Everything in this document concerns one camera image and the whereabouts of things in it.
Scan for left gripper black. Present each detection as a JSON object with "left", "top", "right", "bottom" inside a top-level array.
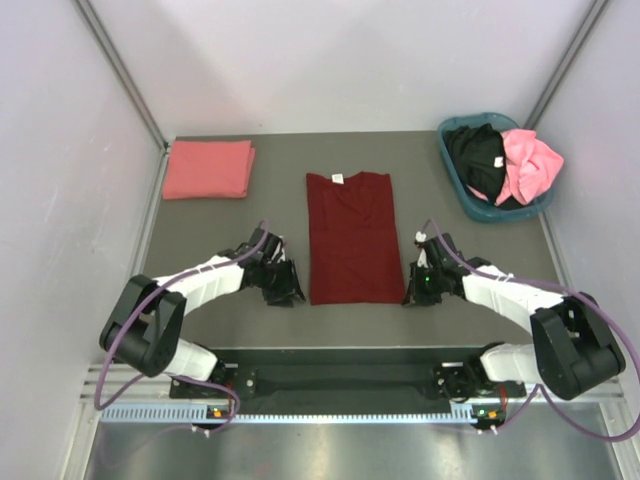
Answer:
[{"left": 258, "top": 257, "right": 305, "bottom": 308}]

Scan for dark red t-shirt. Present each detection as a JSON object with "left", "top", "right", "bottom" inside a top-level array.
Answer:
[{"left": 306, "top": 172, "right": 405, "bottom": 305}]

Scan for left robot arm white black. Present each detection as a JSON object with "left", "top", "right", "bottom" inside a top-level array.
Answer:
[{"left": 99, "top": 227, "right": 305, "bottom": 397}]

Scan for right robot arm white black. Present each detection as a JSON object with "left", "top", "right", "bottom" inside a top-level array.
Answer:
[{"left": 403, "top": 232, "right": 626, "bottom": 400}]

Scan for teal plastic basket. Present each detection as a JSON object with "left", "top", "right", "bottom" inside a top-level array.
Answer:
[{"left": 437, "top": 112, "right": 555, "bottom": 223}]

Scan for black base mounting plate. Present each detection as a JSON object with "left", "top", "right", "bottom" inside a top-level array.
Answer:
[{"left": 168, "top": 347, "right": 526, "bottom": 415}]

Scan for folded coral red t-shirt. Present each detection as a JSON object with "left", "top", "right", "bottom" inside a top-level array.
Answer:
[{"left": 162, "top": 140, "right": 256, "bottom": 200}]

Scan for black t-shirt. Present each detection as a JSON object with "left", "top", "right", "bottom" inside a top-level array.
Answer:
[{"left": 443, "top": 123, "right": 523, "bottom": 211}]

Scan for pink t-shirt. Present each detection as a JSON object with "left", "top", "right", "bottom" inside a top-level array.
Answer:
[{"left": 496, "top": 129, "right": 564, "bottom": 206}]

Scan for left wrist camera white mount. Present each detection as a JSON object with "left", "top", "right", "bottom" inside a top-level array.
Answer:
[{"left": 271, "top": 236, "right": 287, "bottom": 263}]

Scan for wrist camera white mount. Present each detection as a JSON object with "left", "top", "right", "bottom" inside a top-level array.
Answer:
[
  {"left": 414, "top": 231, "right": 429, "bottom": 268},
  {"left": 271, "top": 236, "right": 287, "bottom": 263}
]

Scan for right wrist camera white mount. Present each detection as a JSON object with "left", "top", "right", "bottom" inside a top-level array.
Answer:
[{"left": 414, "top": 231, "right": 429, "bottom": 268}]

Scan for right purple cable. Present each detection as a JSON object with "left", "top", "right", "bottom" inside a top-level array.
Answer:
[{"left": 423, "top": 217, "right": 640, "bottom": 444}]

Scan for purple cable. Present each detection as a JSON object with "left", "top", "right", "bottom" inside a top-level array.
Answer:
[
  {"left": 423, "top": 217, "right": 640, "bottom": 444},
  {"left": 93, "top": 218, "right": 271, "bottom": 431}
]

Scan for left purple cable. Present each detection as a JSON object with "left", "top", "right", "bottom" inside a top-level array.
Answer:
[{"left": 93, "top": 218, "right": 271, "bottom": 431}]

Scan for grey slotted cable duct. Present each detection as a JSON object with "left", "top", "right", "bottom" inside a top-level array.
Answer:
[{"left": 100, "top": 403, "right": 503, "bottom": 425}]

